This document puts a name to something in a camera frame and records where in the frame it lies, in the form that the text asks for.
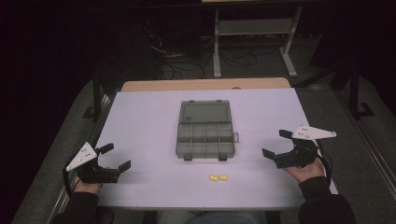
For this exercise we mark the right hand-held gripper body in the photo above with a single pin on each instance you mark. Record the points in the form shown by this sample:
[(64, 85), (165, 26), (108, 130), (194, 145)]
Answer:
[(299, 157)]

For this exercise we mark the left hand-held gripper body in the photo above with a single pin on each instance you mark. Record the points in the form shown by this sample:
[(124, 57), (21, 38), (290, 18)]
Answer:
[(93, 174)]

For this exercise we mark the small yellow piece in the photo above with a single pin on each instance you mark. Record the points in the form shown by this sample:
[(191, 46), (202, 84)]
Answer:
[(213, 178), (223, 178)]

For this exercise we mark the grey clear plastic organizer box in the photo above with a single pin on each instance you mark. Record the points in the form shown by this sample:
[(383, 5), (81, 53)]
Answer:
[(205, 130)]

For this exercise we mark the person's left hand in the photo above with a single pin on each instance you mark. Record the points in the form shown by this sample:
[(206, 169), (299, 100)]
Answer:
[(87, 188)]

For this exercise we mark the person's right hand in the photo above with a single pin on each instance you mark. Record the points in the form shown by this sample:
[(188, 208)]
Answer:
[(308, 172)]

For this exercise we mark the light purple table mat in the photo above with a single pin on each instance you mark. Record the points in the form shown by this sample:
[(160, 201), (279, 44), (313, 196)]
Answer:
[(149, 130)]

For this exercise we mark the black metal stand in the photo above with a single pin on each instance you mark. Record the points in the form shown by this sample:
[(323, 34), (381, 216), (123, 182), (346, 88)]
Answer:
[(97, 93), (355, 93)]

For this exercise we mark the wooden table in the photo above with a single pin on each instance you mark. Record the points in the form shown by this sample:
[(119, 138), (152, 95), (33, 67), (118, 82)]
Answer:
[(186, 84)]

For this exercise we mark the white metal table frame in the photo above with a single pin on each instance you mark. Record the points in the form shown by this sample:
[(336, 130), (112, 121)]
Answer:
[(255, 27)]

